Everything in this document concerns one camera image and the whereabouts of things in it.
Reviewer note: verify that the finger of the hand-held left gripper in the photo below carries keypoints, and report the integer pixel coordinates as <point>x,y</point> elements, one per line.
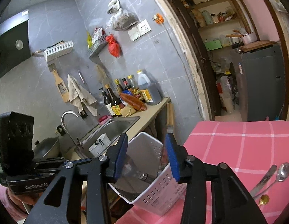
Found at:
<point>53,164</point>

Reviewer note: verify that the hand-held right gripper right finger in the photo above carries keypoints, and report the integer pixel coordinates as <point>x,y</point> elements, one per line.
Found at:
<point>172,158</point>

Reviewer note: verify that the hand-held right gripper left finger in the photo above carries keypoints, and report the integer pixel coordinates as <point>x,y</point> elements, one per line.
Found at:
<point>121,156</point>

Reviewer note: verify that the white perforated utensil basket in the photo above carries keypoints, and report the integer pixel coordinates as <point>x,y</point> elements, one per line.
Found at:
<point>163,198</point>

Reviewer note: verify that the person's left forearm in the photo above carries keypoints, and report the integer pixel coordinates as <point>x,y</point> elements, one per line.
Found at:
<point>7,203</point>

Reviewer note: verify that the steel wok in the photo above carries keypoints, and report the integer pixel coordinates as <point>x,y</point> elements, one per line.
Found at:
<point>47,148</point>

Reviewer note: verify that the white cup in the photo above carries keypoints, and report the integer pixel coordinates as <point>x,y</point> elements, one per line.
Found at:
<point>100,144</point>

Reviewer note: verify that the stainless steel sink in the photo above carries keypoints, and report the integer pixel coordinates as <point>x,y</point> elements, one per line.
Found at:
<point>116,127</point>

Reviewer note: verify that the steel faucet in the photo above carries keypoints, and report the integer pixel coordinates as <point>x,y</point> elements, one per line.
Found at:
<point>65,126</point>

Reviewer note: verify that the pink sponge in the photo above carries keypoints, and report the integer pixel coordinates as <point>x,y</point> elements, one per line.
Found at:
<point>104,119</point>

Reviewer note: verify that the yellow bundle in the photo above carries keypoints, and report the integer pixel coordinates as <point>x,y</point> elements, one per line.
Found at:
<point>129,110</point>

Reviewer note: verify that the beige kitchen counter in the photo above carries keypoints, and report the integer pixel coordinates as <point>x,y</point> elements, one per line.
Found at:
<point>153,110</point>

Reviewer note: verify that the dark soy sauce bottle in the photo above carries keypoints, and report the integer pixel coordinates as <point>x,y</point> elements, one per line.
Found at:
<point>115,105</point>

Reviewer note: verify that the dark pump bottle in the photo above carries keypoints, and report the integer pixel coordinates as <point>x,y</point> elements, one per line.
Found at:
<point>106,102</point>

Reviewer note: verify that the orange red packet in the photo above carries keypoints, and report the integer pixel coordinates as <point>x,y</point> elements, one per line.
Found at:
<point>132,101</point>

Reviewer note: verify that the yellow cap bottle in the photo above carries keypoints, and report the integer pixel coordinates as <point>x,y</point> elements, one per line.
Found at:
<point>134,87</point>

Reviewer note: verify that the slim dark bottle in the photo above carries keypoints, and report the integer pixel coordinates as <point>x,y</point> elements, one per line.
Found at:
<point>118,86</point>

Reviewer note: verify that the pink checked tablecloth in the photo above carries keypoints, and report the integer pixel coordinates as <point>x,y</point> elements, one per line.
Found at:
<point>240,140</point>

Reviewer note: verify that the wooden grater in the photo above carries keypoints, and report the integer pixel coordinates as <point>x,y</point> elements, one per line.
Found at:
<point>61,86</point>

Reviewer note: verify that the large dark oil jug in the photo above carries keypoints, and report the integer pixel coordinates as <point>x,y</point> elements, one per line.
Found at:
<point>149,91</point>

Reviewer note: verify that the red cap bottle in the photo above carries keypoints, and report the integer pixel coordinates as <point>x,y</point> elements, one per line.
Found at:
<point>126,84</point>

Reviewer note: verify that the beige towel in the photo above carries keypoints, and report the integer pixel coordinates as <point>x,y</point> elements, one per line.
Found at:
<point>79,93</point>

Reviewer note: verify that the white plastic sack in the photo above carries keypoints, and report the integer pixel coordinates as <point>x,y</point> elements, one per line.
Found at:
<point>226,95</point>

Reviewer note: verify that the hanging metal tool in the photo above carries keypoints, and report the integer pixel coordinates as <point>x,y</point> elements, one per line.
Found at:
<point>82,77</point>

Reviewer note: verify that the steel table knife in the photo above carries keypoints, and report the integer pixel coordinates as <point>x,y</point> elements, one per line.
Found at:
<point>263,182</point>

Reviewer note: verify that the small golden spoon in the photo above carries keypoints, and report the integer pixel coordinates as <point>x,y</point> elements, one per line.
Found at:
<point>264,199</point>

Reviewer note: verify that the red plastic bag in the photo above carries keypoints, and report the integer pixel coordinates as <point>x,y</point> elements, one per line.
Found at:
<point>113,46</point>

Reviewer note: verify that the steel spoon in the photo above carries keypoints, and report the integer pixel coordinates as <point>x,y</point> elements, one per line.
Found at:
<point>283,171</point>

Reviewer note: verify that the grey cabinet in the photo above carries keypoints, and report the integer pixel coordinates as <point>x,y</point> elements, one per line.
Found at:
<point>259,81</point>

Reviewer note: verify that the yellow green packet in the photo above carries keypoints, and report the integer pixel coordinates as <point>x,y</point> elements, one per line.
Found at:
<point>89,40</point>

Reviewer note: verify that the green box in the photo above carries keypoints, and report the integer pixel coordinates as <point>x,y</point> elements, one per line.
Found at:
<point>213,44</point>

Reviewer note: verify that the red white packets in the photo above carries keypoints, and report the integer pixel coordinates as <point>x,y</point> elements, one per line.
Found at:
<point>99,35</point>

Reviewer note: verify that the clear bag of dried goods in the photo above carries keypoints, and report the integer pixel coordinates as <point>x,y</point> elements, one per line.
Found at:
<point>122,21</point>

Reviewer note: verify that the pink saucepan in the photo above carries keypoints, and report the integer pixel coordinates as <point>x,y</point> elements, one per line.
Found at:
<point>248,38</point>

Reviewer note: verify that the wooden cutting board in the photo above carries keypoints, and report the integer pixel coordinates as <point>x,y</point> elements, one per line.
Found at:
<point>257,44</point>

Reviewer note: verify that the mint thermos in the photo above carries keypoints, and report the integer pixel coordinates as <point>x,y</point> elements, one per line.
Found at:
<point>207,17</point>

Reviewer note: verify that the wooden storage shelves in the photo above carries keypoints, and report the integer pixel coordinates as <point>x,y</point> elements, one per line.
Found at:
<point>214,2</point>

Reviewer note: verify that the black wall socket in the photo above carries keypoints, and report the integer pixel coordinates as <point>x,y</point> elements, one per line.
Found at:
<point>60,130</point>
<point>83,113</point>

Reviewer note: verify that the white wall basket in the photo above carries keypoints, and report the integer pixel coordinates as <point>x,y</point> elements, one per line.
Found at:
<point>58,50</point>

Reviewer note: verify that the wooden door frame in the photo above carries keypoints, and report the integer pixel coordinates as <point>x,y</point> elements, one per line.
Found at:
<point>193,58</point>

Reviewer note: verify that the grey wall shelf basket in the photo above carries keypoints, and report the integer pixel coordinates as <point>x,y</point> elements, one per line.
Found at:
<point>99,47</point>

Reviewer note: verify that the white wall switch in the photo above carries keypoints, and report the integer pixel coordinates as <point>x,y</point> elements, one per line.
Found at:
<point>134,33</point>

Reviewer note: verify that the white wall socket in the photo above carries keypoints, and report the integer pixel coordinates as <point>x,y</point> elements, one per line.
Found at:
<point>144,26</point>

